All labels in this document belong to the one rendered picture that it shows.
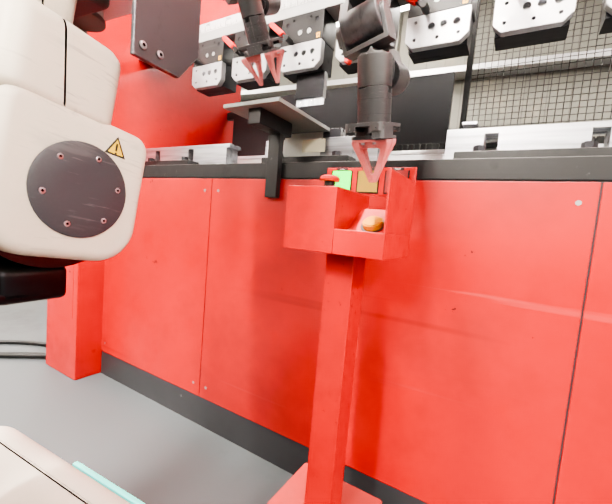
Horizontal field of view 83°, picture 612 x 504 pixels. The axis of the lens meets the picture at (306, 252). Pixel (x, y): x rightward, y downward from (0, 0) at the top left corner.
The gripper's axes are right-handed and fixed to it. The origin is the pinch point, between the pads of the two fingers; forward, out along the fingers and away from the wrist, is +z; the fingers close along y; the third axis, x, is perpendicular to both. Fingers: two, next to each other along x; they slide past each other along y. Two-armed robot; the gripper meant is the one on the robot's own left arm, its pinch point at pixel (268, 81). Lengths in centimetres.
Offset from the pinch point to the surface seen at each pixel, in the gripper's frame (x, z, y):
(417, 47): -17.5, 0.3, -34.8
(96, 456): 77, 79, 35
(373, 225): 32, 23, -38
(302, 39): -22.6, -7.3, 0.3
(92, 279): 35, 56, 84
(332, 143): -7.0, 19.9, -12.1
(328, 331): 44, 41, -31
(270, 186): 12.6, 24.8, -1.1
